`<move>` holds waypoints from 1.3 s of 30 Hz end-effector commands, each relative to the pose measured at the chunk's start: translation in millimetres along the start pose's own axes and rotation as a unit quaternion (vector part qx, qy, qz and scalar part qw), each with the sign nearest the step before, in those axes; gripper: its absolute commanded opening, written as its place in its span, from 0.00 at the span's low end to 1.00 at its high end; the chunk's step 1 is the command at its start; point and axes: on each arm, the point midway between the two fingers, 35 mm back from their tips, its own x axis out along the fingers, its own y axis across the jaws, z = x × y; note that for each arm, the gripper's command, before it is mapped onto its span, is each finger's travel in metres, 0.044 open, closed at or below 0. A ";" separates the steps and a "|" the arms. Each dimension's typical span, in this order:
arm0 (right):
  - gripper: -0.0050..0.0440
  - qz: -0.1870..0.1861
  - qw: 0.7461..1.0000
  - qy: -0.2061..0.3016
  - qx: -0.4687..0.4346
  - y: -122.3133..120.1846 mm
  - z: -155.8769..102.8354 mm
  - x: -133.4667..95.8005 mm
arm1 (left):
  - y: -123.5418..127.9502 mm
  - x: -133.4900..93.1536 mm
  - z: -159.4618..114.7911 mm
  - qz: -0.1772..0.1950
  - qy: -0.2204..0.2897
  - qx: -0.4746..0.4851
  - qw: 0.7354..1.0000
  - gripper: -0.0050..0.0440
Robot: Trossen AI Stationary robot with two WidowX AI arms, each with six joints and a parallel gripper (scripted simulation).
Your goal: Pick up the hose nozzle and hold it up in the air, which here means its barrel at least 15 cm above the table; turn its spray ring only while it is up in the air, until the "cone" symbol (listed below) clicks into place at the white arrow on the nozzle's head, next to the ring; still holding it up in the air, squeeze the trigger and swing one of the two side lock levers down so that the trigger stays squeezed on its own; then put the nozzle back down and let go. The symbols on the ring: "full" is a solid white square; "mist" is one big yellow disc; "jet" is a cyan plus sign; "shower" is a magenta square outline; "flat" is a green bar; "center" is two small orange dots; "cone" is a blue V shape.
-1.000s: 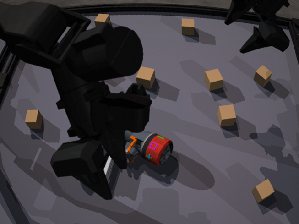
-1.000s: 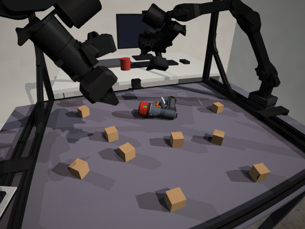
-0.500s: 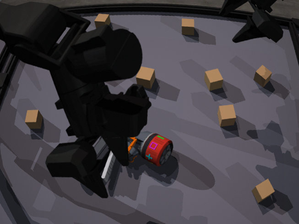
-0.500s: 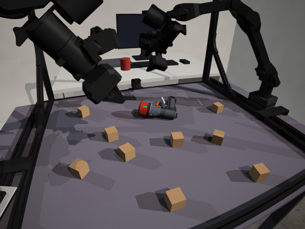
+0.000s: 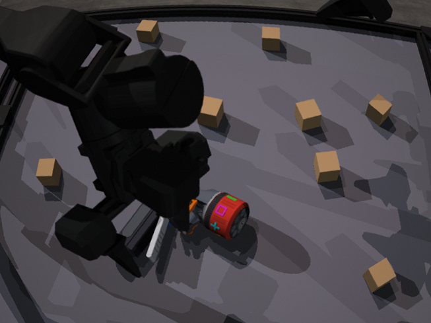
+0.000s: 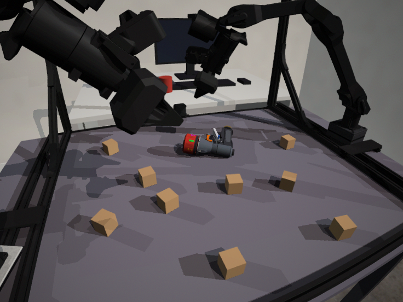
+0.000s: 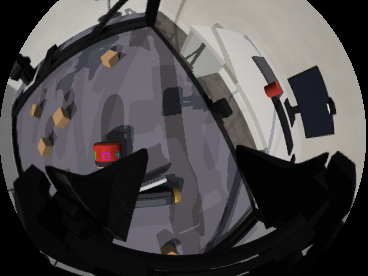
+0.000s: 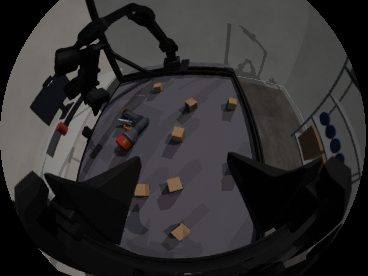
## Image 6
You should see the tan cube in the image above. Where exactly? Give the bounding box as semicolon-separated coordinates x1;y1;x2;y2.
279;170;297;192
91;208;118;237
279;135;296;150
102;139;119;156
217;247;246;280
225;174;244;195
156;188;179;214
138;166;157;188
329;215;357;241

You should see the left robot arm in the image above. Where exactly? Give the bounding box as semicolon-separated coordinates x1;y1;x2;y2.
185;0;371;131

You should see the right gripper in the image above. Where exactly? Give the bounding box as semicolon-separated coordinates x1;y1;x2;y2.
61;25;184;135

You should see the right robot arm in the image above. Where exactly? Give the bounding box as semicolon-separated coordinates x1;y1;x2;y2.
0;0;166;69

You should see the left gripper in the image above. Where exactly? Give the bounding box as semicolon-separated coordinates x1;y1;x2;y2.
193;44;230;98

